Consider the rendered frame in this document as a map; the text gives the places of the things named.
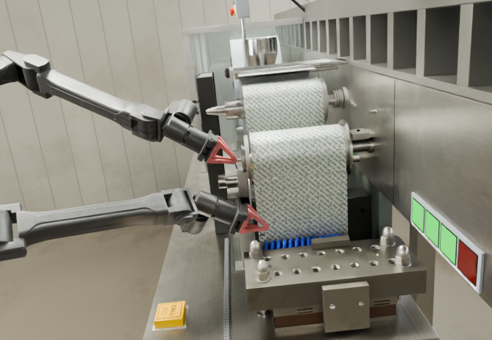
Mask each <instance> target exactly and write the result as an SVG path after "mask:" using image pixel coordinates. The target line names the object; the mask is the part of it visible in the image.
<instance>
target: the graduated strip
mask: <svg viewBox="0 0 492 340"><path fill-rule="evenodd" d="M223 340H232V313H231V238H230V237H229V238H224V263H223Z"/></svg>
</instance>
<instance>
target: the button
mask: <svg viewBox="0 0 492 340"><path fill-rule="evenodd" d="M186 309H187V308H186V302H185V301H180V302H173V303H160V304H158V307H157V312H156V315H155V318H154V326H155V329H158V328H171V327H178V326H184V323H185V314H186Z"/></svg>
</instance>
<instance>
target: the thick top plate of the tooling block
mask: <svg viewBox="0 0 492 340"><path fill-rule="evenodd" d="M380 240H381V238H375V239H368V240H355V241H350V245H349V246H341V247H334V248H320V249H312V247H311V245H306V246H298V247H291V248H278V249H270V250H263V251H262V254H263V256H264V257H263V258H262V259H261V260H264V261H265V262H266V263H267V265H268V268H269V270H270V275H271V279H270V280H269V281H268V282H265V283H260V282H257V281H256V280H255V277H256V274H255V270H256V264H257V262H258V261H252V260H250V259H249V258H248V257H249V252H244V263H245V282H246V291H247V304H248V311H249V312H251V311H264V310H272V309H279V308H292V307H299V306H312V305H319V304H322V293H321V285H326V284H339V283H347V282H354V281H367V283H368V285H369V299H374V298H388V297H394V296H401V295H415V294H422V293H426V282H427V270H426V268H425V267H424V266H423V265H422V263H421V262H420V261H419V260H418V258H417V257H416V256H415V255H414V254H413V253H412V252H411V250H410V249H409V254H410V255H411V256H410V261H411V266H410V267H398V266H397V265H395V263H394V262H395V255H396V253H397V249H398V247H399V246H400V245H405V246H406V247H407V248H408V246H407V245H406V244H405V243H404V242H403V241H402V240H401V239H400V237H399V236H396V237H395V245H394V246H391V247H386V246H382V245H381V244H380Z"/></svg>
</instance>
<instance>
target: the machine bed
mask: <svg viewBox="0 0 492 340"><path fill-rule="evenodd" d="M197 157H198V153H197V152H194V153H193V159H192V161H191V164H190V169H189V172H188V176H187V180H186V183H185V186H184V188H189V190H190V193H191V195H192V197H193V196H194V194H197V192H198V191H199V190H201V191H205V192H207V193H211V192H210V186H209V175H208V169H206V172H203V173H201V171H200V166H199V160H197ZM210 217H211V216H210ZM210 217H209V219H208V221H207V222H206V224H205V226H204V228H203V229H202V231H201V232H200V233H199V234H189V233H188V232H182V230H181V228H180V226H178V225H177V224H176V225H174V228H173V231H172V234H171V239H170V242H169V245H168V250H167V253H166V256H165V261H164V264H163V268H162V272H161V274H160V280H159V282H158V285H157V290H156V293H155V296H154V301H153V304H152V309H151V312H150V315H149V320H148V322H147V326H146V330H145V334H144V337H143V340H223V263H224V238H229V237H230V238H231V313H232V340H439V336H438V335H437V333H436V332H435V330H434V329H433V327H432V326H431V324H430V323H429V321H428V320H427V319H426V318H425V316H424V314H423V313H422V312H421V310H420V309H419V307H418V306H417V304H416V303H415V302H414V300H413V299H412V297H411V295H401V297H402V301H401V302H400V303H398V304H396V313H397V315H398V319H394V320H387V321H379V322H370V327H369V328H363V329H356V330H343V331H336V332H329V333H325V331H324V328H312V329H304V330H292V331H285V332H277V333H276V332H275V328H274V323H273V318H272V310H270V312H271V314H270V315H269V316H268V317H265V318H261V317H259V316H258V315H257V311H251V312H249V311H248V304H247V291H246V282H245V273H238V274H236V267H235V262H238V261H242V249H241V243H240V235H239V233H237V232H235V234H234V235H232V234H229V233H227V234H216V233H215V222H214V219H212V218H210ZM180 301H185V302H186V306H189V312H188V318H187V327H186V328H182V329H175V330H162V331H155V332H152V328H153V325H154V318H155V315H156V312H157V307H158V304H160V303H173V302H180Z"/></svg>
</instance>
